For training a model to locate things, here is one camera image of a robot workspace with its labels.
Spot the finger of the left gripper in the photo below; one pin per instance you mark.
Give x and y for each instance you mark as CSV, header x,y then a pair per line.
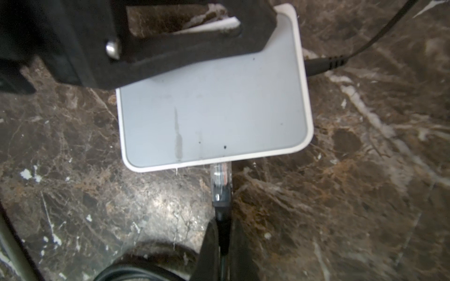
x,y
89,44

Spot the black front rail base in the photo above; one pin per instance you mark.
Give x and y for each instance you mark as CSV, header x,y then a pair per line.
x,y
23,264

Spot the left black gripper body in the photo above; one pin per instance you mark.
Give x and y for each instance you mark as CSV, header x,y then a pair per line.
x,y
28,30

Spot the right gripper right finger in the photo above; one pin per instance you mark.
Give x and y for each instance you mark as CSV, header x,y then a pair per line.
x,y
242,266

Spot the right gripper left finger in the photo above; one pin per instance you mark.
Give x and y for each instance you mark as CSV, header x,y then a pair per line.
x,y
207,266

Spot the white rectangular device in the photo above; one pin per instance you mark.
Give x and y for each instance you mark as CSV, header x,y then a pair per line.
x,y
230,109

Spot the small black adapter with cable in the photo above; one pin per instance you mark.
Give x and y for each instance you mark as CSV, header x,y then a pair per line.
x,y
321,65

